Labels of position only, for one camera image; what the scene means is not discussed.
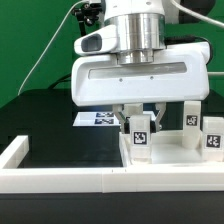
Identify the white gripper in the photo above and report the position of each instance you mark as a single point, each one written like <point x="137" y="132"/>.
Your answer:
<point x="178" y="73"/>

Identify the white square table top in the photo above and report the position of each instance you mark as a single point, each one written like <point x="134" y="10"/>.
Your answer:
<point x="166" y="148"/>

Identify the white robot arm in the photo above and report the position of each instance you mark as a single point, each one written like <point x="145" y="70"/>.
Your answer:
<point x="131" y="60"/>

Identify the white sheet with tags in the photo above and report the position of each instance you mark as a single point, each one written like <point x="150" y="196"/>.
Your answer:
<point x="85" y="119"/>

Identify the white U-shaped fence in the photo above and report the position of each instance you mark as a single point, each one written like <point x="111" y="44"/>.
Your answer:
<point x="200" y="177"/>

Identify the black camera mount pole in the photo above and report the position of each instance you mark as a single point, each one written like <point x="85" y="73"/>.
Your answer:
<point x="87" y="15"/>

